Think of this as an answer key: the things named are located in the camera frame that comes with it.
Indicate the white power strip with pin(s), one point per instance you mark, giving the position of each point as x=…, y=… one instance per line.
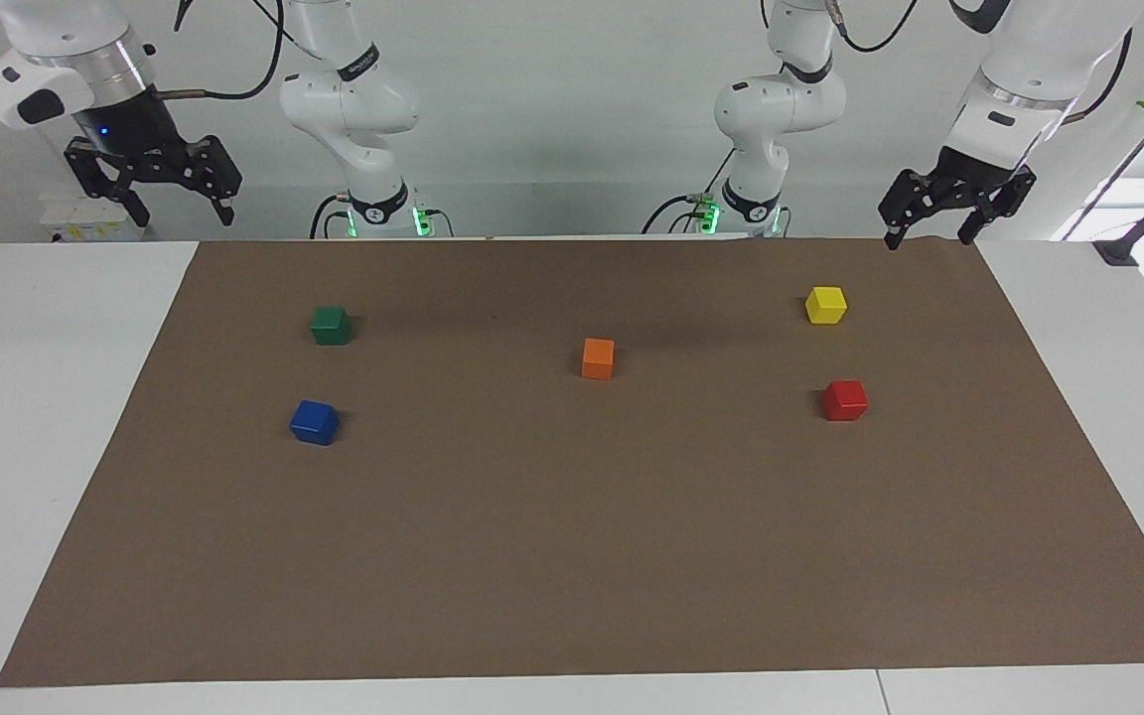
x=85, y=216

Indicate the green wooden block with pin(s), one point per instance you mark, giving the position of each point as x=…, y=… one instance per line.
x=331, y=325

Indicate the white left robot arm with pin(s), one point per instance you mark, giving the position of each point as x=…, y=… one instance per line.
x=781, y=104

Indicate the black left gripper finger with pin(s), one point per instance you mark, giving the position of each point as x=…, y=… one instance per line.
x=905, y=204
x=994, y=209

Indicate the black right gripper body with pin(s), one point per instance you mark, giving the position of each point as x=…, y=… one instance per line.
x=125, y=134

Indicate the brown paper mat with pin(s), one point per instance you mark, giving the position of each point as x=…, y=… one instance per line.
x=572, y=516

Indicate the orange wooden block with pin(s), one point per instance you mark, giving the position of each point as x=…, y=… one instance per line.
x=598, y=358

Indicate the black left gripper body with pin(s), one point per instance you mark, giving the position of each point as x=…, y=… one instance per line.
x=979, y=171

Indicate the yellow wooden block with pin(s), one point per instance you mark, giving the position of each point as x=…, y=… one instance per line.
x=825, y=305

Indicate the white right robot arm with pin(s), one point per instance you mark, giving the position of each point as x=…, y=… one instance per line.
x=349, y=104

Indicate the blue wooden block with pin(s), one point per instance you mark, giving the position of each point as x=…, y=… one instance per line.
x=314, y=422

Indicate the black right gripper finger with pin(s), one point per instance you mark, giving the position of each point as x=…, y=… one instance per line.
x=100, y=177
x=200, y=169

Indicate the red wooden block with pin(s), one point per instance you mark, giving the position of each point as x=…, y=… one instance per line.
x=845, y=400

